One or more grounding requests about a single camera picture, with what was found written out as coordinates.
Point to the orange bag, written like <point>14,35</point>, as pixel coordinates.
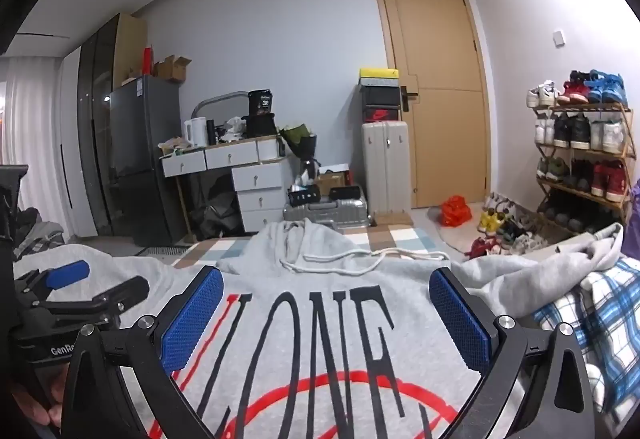
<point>455,211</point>

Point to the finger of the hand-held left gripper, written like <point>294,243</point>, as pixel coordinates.
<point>67,273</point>
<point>120,294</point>

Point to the white upright suitcase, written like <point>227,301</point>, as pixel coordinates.
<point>385,169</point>

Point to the light round mat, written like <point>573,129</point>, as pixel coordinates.
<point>460,236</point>

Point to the dark grey fridge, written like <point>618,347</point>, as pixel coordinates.
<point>145,144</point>

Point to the purple bag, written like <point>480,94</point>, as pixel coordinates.
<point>636,204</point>

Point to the tall flat cardboard box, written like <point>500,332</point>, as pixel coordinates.
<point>131,44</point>

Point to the black wrapped flower bouquet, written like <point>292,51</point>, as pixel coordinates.
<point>306,149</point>

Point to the flat black box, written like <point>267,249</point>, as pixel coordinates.
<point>345,193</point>

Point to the shoe rack with shoes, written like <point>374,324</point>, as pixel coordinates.
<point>575,131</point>

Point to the black bag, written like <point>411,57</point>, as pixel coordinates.
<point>215,214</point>

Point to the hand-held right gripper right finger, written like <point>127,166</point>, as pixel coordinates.
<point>460,319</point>

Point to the red logo shoe box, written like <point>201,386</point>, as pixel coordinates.
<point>382,114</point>

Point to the closed cardboard box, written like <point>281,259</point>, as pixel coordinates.
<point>392,219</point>

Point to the wooden door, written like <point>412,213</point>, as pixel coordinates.
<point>440,44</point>

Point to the person's left hand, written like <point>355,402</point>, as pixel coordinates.
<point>40,404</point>

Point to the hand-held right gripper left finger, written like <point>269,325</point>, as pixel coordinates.
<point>192,314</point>

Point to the grey shoe box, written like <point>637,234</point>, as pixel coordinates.
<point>380,83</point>

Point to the white desk with drawers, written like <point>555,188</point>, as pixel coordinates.
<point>260,179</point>

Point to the black bottle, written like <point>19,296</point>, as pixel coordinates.
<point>210,133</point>

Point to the checked bed sheet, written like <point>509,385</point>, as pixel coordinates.
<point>400,239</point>

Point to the open cardboard box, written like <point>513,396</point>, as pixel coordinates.
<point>172,69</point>

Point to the dark plaid cloth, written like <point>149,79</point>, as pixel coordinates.
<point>40,241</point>

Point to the white kettle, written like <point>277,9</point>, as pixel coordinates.
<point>196,131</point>

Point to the black shoe box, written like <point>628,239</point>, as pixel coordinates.
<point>381,97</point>

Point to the black box with icons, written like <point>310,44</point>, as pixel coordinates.
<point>305,195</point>

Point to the wooden shoe rack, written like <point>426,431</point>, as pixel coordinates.
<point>585,108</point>

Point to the small brown open box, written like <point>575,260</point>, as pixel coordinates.
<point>330,180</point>

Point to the grey curved metal frame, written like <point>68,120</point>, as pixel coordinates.
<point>215,99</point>

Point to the red bottle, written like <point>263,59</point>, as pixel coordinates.
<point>148,61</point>

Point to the tall dark glass cabinet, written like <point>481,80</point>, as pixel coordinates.
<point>97,119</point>

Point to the black tub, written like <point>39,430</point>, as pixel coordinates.
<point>260,103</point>

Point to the grey printed hoodie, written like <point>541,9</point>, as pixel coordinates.
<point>400,279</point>

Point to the white crumpled bags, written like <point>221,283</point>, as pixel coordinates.
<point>232,129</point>

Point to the blue plaid blanket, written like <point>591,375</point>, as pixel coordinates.
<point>600,319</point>

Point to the white light switch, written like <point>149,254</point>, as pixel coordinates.
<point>558,38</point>

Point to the silver suitcase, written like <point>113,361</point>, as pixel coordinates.
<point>325,214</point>

